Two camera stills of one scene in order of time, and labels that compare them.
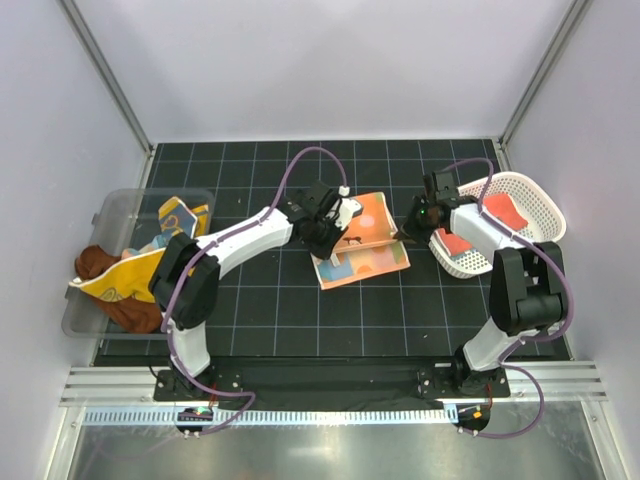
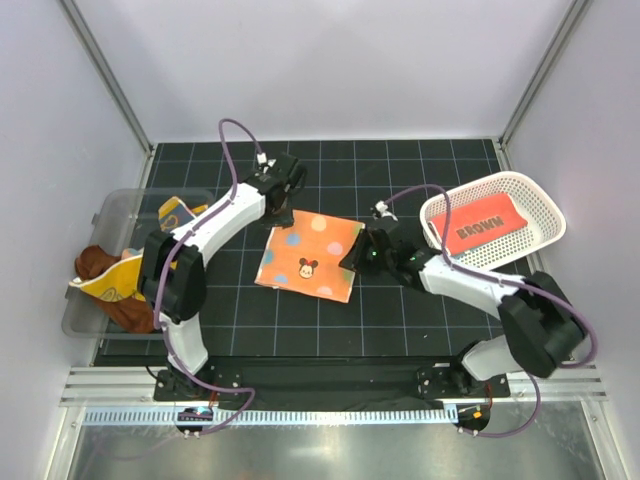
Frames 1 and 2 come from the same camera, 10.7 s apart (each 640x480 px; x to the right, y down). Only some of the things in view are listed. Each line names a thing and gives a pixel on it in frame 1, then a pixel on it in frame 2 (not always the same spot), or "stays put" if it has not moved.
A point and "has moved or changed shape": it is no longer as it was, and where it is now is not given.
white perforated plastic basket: x=538 y=208 stays put
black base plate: x=329 y=379 stays put
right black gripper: x=410 y=230 → x=354 y=260
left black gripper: x=324 y=251 → x=286 y=220
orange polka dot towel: x=368 y=246 has moved or changed shape
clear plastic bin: x=125 y=218 stays put
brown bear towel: x=499 y=207 stays put
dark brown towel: x=134 y=313 stays put
